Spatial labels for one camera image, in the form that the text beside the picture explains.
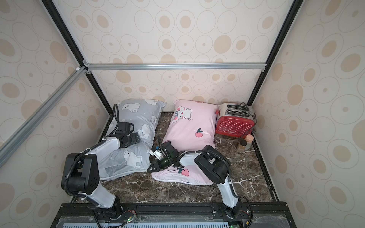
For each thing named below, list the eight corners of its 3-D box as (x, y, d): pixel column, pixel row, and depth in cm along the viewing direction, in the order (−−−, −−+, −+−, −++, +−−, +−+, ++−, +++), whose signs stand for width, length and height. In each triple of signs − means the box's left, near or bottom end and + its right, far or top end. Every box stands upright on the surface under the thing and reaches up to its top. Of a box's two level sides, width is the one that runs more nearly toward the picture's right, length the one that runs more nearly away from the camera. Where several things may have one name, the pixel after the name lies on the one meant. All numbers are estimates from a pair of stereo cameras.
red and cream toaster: (215, 135, 108) (219, 118, 93) (215, 118, 119) (219, 100, 104) (247, 139, 105) (258, 122, 90) (245, 121, 116) (254, 104, 102)
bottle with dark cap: (236, 153, 98) (241, 145, 91) (235, 147, 101) (239, 139, 93) (242, 153, 98) (247, 145, 91) (241, 147, 101) (245, 139, 93)
